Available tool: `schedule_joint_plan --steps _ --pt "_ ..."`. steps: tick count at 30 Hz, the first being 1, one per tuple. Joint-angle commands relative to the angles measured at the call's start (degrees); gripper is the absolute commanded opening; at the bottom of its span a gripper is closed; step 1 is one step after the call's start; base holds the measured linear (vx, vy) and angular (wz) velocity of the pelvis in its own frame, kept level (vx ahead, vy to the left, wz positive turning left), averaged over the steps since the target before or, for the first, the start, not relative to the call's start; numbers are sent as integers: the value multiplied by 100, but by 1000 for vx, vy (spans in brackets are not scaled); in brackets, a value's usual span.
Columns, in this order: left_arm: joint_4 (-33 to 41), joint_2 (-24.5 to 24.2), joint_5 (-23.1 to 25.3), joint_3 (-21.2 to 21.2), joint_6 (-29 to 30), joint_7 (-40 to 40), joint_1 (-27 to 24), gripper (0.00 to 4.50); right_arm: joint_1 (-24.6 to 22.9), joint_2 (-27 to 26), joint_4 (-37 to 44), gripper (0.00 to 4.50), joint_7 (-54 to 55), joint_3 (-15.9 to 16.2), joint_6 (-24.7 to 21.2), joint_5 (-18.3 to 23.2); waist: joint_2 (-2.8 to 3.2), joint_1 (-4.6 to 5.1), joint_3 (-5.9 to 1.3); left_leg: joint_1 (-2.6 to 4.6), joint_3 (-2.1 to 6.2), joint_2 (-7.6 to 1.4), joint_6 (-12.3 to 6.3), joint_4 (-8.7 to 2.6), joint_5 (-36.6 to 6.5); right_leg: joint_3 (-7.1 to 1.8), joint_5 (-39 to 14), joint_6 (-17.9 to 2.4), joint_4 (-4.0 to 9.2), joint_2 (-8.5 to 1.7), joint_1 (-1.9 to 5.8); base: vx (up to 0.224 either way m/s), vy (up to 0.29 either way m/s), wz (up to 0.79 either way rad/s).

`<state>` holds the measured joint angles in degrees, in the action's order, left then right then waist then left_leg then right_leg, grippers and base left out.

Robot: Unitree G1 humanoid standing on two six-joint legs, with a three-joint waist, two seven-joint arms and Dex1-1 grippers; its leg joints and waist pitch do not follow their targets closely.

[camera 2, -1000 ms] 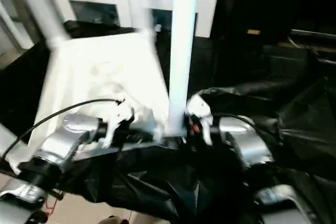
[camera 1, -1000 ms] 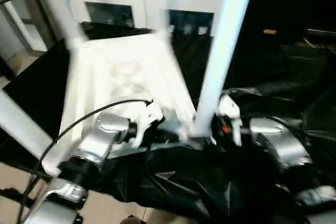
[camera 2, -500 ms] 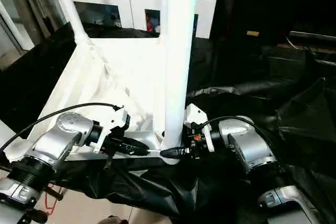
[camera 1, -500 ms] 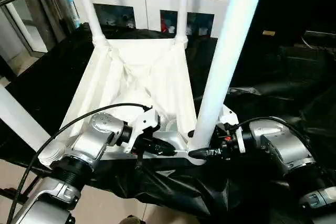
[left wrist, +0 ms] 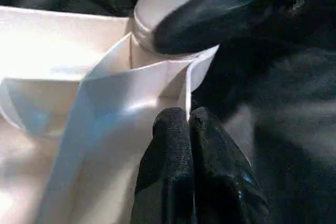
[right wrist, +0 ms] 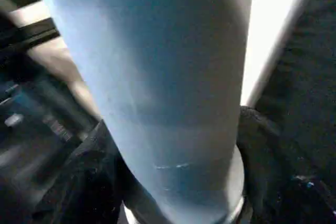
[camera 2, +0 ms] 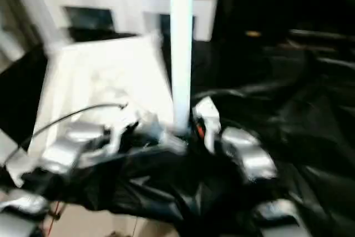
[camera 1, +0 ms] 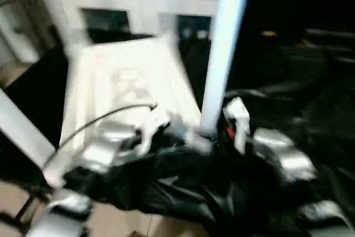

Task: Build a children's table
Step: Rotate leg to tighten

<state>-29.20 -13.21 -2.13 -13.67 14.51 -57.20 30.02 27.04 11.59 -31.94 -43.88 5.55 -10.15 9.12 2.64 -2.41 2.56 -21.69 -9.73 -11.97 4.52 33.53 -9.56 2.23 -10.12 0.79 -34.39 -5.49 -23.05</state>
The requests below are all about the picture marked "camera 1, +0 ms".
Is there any white plastic table top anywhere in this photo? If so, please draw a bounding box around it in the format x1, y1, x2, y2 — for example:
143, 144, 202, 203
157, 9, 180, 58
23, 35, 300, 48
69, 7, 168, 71
42, 34, 215, 188

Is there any white plastic table leg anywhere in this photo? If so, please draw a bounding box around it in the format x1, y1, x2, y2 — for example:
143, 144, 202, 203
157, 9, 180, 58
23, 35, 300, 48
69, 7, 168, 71
0, 88, 56, 169
31, 0, 89, 56
158, 0, 185, 54
199, 0, 255, 135

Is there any black plastic mat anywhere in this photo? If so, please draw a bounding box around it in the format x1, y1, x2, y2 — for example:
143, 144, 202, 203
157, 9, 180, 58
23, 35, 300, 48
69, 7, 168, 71
0, 26, 355, 237

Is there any grey metal stand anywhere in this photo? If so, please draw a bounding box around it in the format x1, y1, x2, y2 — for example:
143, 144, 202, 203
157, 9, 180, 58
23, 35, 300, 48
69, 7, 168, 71
0, 0, 56, 65

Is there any black bench with silver rail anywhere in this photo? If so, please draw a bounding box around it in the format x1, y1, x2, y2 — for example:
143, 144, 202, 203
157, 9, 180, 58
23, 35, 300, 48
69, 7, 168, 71
302, 26, 355, 56

